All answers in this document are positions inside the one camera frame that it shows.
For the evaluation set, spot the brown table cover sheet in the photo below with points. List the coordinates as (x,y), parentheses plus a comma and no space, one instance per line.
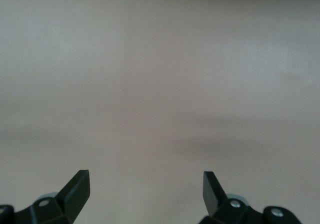
(150,71)

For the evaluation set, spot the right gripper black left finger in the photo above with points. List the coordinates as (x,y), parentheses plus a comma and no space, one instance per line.
(72,199)

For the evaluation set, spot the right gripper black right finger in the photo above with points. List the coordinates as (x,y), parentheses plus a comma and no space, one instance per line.
(215,201)

